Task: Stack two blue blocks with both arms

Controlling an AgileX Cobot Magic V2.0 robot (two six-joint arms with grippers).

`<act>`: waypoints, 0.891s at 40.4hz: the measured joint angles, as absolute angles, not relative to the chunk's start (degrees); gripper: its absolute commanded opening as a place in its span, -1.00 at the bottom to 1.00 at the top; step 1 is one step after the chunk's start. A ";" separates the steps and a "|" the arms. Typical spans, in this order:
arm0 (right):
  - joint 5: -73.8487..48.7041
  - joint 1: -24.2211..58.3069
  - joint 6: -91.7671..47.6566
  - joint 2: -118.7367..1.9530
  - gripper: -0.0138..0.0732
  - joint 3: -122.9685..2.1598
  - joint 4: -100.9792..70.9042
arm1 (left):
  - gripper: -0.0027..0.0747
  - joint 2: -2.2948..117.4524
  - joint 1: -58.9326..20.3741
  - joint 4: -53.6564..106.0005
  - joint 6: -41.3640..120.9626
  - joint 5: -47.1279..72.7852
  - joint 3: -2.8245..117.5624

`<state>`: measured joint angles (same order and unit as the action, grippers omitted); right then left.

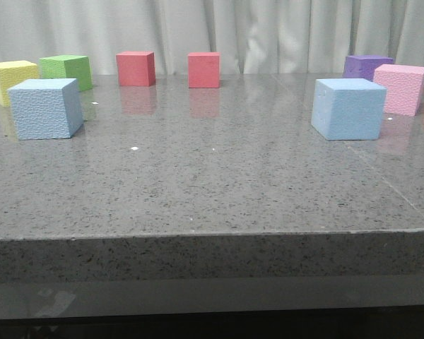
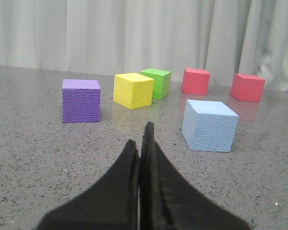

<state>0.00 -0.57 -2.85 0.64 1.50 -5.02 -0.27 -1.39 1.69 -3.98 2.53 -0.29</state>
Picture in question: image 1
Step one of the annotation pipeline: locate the purple foam cube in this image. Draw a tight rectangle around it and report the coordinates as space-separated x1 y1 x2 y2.
342 54 394 81

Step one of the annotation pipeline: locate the pink foam cube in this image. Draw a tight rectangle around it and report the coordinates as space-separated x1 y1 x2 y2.
373 64 424 117

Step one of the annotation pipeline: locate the left red foam cube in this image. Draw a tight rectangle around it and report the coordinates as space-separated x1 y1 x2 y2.
116 51 155 86

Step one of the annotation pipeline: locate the red foam cube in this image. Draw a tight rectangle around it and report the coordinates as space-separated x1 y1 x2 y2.
187 52 220 88
116 51 155 86

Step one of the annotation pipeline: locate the blue foam cube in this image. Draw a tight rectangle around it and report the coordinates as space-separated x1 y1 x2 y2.
311 78 387 141
8 78 83 140

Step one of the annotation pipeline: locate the right red foam cube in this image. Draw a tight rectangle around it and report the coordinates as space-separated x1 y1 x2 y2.
187 52 220 88

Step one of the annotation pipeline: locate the green foam cube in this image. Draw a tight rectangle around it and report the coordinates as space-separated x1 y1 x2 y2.
39 54 93 91

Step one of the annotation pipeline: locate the yellow foam cube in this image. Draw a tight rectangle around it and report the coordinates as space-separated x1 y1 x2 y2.
0 60 40 107

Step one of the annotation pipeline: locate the grey curtain backdrop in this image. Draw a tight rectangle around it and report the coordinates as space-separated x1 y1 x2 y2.
0 1 424 75

